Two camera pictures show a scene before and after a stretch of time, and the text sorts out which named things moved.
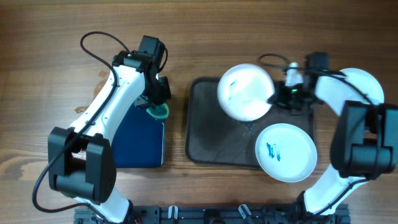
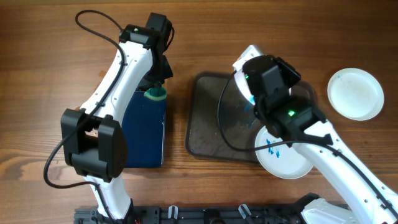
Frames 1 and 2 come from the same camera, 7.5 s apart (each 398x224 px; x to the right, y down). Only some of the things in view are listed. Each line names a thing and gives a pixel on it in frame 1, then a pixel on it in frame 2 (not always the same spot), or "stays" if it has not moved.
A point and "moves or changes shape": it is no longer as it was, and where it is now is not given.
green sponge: x=161 y=111 moves or changes shape
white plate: x=286 y=152 stays
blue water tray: x=140 y=143 stays
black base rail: x=217 y=214 stays
